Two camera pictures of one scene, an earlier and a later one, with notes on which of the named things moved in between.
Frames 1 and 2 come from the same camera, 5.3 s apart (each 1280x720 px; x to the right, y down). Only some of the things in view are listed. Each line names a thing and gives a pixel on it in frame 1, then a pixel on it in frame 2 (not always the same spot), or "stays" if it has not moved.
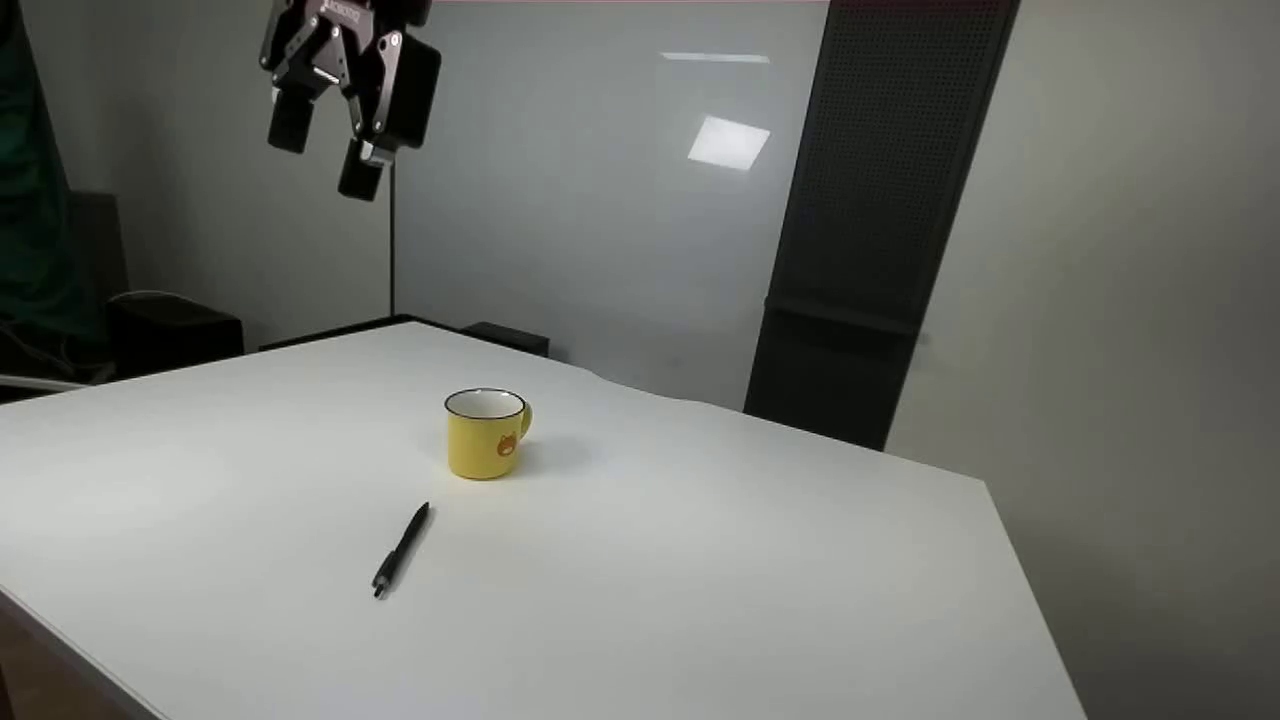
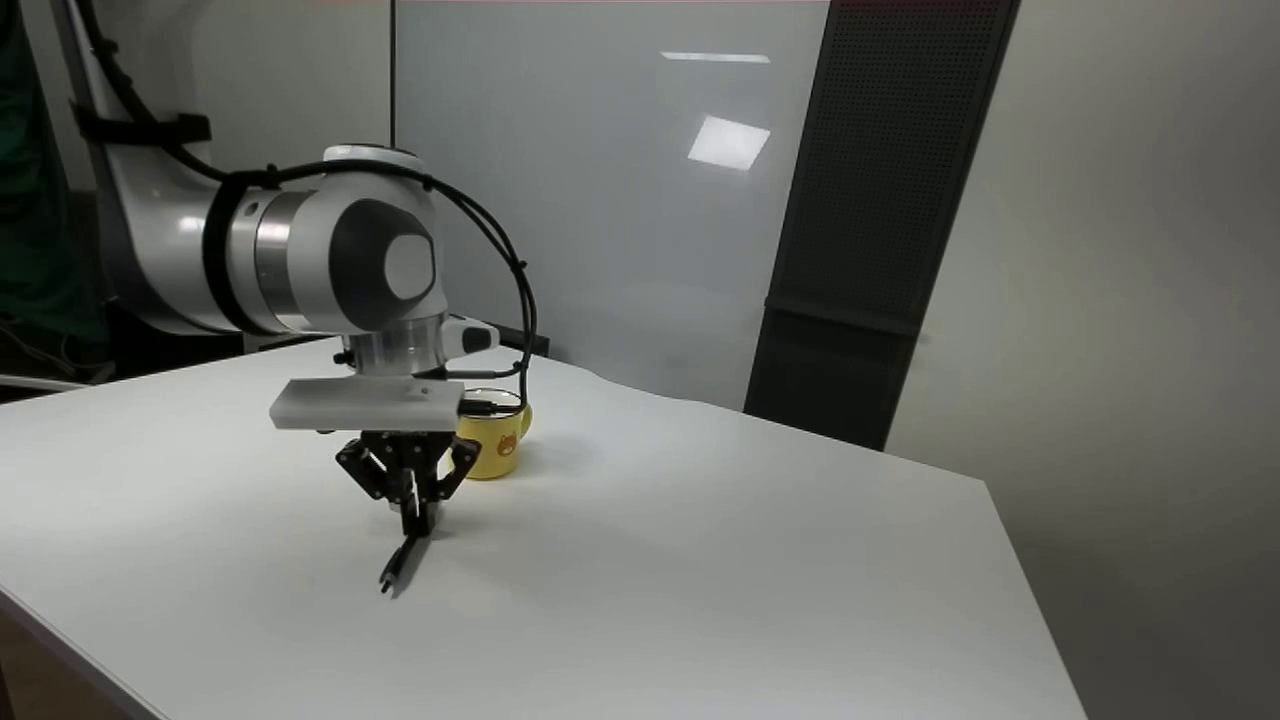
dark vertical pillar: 881,160 stays
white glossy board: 618,179 stays
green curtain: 55,331 stays
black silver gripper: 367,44 → 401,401
